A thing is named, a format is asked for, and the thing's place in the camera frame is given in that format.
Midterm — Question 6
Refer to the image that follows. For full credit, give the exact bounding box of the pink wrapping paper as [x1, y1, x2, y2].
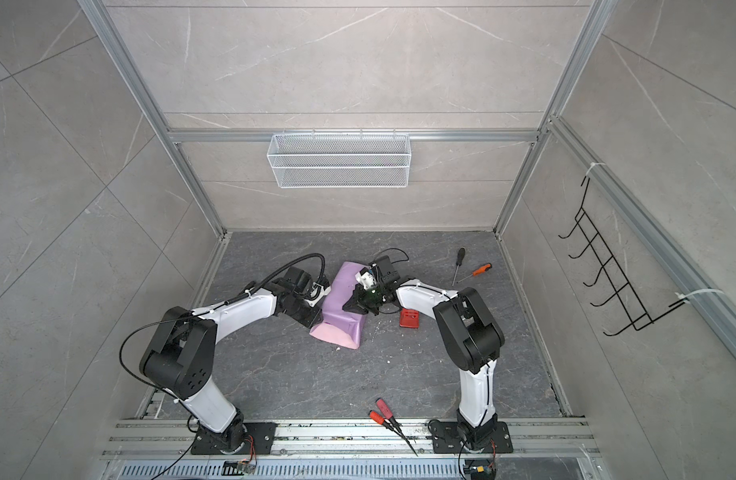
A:
[309, 262, 366, 350]

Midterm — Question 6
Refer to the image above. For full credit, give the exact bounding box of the red tape dispenser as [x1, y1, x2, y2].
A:
[399, 308, 420, 329]

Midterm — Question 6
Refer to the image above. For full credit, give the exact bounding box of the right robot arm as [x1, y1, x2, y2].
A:
[343, 279, 505, 451]

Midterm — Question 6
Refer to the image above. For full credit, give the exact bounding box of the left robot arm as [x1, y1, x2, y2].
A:
[135, 283, 331, 454]

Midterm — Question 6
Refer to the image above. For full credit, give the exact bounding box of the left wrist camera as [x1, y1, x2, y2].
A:
[281, 267, 331, 306]

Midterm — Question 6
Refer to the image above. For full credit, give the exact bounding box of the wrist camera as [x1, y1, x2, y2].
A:
[281, 267, 331, 306]
[355, 255, 400, 290]

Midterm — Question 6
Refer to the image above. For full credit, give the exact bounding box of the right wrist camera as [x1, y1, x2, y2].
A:
[355, 255, 400, 290]

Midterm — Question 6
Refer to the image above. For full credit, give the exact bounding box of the black handled screwdriver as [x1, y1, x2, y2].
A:
[451, 247, 466, 286]

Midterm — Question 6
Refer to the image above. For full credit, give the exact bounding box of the red handled screwdriver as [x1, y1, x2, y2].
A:
[369, 410, 418, 455]

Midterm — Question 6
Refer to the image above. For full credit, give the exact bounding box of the orange handled screwdriver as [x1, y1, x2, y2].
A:
[472, 263, 492, 276]

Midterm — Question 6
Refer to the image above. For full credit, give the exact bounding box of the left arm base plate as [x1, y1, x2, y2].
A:
[190, 422, 278, 455]

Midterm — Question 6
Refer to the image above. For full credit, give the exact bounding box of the white wire mesh basket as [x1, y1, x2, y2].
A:
[267, 133, 412, 189]

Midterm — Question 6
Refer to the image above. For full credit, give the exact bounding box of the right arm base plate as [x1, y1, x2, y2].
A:
[427, 419, 514, 454]

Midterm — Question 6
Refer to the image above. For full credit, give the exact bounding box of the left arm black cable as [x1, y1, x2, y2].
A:
[118, 252, 327, 397]

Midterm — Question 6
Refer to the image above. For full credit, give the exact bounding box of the aluminium mounting rail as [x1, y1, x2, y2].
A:
[100, 418, 601, 460]

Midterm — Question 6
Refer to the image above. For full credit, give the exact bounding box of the black wire hook rack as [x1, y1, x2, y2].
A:
[557, 177, 689, 337]

